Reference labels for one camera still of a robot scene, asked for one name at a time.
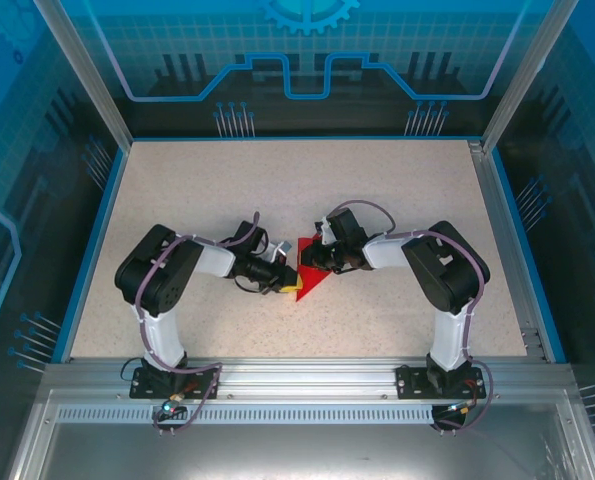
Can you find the aluminium frame post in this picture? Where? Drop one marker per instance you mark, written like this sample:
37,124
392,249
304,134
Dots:
526,75
90,75

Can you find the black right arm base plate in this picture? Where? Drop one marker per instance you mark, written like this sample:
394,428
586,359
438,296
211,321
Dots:
409,382

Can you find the aluminium frame beam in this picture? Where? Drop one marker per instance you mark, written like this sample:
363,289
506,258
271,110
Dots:
302,377

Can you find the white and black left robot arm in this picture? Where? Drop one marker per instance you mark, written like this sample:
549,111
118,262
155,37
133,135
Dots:
217,260

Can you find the grey metal tray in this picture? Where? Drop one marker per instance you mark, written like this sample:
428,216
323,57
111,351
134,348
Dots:
302,455

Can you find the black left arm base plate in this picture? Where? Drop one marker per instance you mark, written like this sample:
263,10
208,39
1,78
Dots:
144,385

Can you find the aluminium side rail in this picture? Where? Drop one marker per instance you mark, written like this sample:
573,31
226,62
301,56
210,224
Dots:
493,200

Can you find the red paper sheet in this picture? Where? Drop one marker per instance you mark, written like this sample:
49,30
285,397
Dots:
309,282

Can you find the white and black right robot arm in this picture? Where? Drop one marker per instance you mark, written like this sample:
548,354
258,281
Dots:
384,252

